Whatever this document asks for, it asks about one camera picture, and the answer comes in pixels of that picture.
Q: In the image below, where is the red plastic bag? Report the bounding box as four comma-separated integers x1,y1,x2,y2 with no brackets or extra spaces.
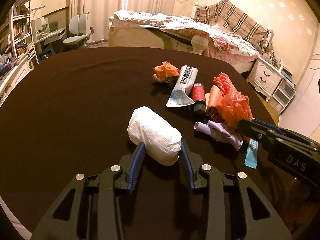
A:
212,92,253,130

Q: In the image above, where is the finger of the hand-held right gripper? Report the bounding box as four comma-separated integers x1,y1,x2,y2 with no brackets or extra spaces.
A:
252,119,283,135
236,119,274,147

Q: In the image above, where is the white squeezed tube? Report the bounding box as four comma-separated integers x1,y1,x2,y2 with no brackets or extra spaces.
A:
165,65,198,109

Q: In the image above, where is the bed with floral quilt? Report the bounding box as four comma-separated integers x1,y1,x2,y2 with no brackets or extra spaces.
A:
109,16,260,73

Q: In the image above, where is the plastic drawer unit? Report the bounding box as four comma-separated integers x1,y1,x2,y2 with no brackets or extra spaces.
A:
269,76,297,114

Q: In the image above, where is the white study desk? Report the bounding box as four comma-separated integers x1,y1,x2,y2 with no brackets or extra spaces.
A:
30,17,68,57

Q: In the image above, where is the red bottle with black cap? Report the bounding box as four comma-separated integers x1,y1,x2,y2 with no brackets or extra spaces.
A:
191,82,207,117

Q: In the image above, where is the white paper towel wad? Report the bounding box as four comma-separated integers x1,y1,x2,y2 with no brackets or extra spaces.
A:
127,106,182,167

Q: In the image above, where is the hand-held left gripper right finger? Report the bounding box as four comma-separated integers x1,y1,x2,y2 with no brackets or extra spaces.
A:
180,139,293,240

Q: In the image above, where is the white office chair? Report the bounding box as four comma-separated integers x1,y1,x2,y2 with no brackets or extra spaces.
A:
62,14,95,49

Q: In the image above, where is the floral quilt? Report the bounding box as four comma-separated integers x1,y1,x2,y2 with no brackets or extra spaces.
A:
114,10,259,58

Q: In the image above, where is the tan paper scrap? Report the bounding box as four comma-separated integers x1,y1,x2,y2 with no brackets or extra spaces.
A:
205,84,223,116

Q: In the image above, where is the red foam net sleeve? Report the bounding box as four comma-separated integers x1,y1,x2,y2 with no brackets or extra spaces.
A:
213,72,238,97

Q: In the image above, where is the purple crumpled glove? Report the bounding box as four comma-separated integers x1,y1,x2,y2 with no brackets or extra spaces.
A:
194,120,244,152

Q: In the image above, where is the white round bed post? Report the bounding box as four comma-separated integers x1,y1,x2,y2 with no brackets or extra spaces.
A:
191,34,209,55

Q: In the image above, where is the cream curtain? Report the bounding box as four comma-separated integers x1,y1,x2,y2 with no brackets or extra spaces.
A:
69,0,180,43

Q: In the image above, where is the white nightstand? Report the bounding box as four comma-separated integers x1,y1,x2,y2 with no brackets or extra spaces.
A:
246,56,284,102

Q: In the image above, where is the orange crumpled paper ball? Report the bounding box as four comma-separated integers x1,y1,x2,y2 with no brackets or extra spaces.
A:
152,61,180,85

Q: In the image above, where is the blue paper tag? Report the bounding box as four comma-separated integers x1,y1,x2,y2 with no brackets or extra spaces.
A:
244,139,258,168

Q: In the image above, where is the plaid blanket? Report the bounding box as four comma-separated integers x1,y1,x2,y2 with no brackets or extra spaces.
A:
194,0,274,53

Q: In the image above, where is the blue stool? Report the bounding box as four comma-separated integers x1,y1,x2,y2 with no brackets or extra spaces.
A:
39,49,55,59

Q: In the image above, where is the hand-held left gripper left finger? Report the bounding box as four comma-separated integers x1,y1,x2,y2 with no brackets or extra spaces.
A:
30,142,146,240

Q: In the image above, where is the white bookshelf with books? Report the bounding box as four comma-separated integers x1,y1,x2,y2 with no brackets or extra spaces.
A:
0,0,38,90

